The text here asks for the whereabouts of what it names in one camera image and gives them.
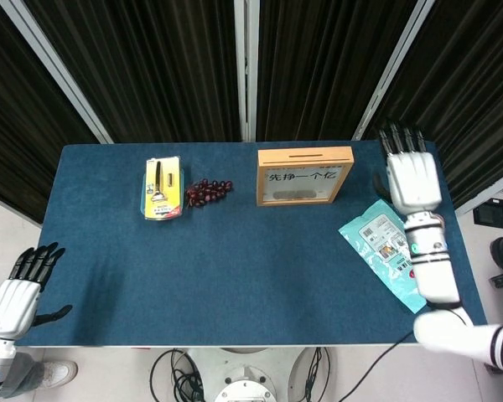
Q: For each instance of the teal wet wipes packet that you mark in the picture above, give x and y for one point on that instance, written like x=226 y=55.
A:
x=373 y=243

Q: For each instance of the dark red grape bunch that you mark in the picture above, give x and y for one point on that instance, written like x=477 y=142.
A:
x=209 y=190

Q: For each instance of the white gray robot base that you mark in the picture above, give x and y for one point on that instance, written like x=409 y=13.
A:
x=243 y=385

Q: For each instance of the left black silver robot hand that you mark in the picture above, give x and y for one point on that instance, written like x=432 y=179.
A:
x=12 y=310

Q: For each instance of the wooden coin box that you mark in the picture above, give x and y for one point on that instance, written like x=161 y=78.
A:
x=276 y=157

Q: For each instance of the gray trouser leg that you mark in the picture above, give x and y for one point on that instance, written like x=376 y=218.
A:
x=23 y=374

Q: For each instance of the gray partition frame post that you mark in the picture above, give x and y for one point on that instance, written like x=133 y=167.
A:
x=478 y=197
x=245 y=63
x=55 y=67
x=392 y=67

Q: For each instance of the black pleated curtain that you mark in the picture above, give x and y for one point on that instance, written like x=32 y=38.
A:
x=465 y=104
x=318 y=63
x=17 y=125
x=151 y=75

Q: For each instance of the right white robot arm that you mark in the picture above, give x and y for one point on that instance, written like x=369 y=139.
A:
x=436 y=276

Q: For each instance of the blue fabric table cloth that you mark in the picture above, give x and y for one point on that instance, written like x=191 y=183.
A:
x=234 y=259

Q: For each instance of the white sneaker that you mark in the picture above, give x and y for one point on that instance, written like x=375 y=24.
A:
x=60 y=372

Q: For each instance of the yellow razor blister pack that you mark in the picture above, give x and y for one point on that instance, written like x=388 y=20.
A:
x=163 y=188

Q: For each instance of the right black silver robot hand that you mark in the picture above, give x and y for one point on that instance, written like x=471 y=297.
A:
x=415 y=180

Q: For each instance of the black equipment box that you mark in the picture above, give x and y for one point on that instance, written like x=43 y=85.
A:
x=494 y=215

